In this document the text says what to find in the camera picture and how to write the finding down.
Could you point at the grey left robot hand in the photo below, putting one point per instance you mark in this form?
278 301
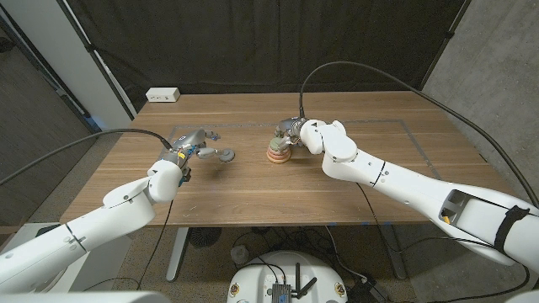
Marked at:
189 141

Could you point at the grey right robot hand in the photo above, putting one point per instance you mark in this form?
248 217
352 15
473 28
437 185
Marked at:
292 128

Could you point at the sage green disc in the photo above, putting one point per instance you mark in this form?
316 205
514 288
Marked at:
274 144

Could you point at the dusty pink disc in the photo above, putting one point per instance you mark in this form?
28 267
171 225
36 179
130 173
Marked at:
273 152

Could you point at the coral red disc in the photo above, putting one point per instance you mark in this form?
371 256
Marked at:
278 157

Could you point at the white left robot shoulder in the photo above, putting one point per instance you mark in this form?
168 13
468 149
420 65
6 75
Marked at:
84 298

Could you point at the white right robot shoulder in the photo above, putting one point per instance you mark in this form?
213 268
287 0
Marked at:
526 298

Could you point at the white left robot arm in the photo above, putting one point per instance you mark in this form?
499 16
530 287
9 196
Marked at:
84 231

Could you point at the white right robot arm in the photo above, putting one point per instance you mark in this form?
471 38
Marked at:
421 193

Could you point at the large orange disc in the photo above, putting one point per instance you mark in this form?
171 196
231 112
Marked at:
278 161

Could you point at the blue left wrist connector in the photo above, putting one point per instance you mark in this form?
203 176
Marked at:
182 181

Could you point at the small dark grey disc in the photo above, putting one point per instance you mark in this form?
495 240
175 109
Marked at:
228 155

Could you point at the white power strip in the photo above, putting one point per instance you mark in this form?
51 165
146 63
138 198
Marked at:
162 94

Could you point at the black backdrop curtain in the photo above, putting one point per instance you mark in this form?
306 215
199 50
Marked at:
252 42

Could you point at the black floor fan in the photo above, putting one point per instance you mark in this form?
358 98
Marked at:
204 236

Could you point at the white table leg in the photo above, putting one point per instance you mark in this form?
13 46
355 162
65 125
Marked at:
177 252

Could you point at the grey round floor object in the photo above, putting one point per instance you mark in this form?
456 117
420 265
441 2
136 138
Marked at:
240 254

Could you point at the black backdrop stand pole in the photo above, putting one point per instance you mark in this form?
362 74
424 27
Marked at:
89 47
450 33

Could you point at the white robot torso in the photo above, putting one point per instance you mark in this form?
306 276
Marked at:
252 278

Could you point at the grey table leg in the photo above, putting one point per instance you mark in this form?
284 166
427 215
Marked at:
391 252

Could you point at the silver router with antennas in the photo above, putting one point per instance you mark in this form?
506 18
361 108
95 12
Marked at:
281 292

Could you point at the blue black foot pedal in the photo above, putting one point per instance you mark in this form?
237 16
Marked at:
46 230

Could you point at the black power adapter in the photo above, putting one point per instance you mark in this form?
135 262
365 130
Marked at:
364 292

